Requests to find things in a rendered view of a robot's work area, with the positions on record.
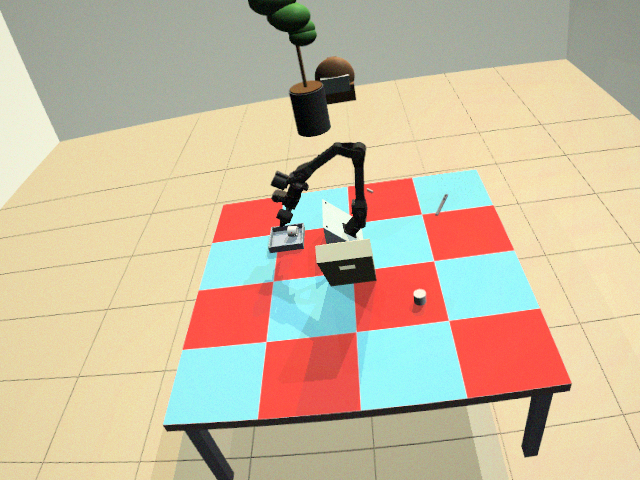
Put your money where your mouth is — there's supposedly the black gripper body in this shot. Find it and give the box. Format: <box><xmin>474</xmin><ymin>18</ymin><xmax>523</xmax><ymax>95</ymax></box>
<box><xmin>276</xmin><ymin>192</ymin><xmax>301</xmax><ymax>223</ymax></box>

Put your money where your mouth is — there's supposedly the grey narrow bar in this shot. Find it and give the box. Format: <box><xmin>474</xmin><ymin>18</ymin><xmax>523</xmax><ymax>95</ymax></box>
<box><xmin>435</xmin><ymin>194</ymin><xmax>448</xmax><ymax>215</ymax></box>

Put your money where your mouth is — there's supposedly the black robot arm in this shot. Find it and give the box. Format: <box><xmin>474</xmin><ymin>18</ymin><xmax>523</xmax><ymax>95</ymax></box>
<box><xmin>270</xmin><ymin>142</ymin><xmax>368</xmax><ymax>238</ymax></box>

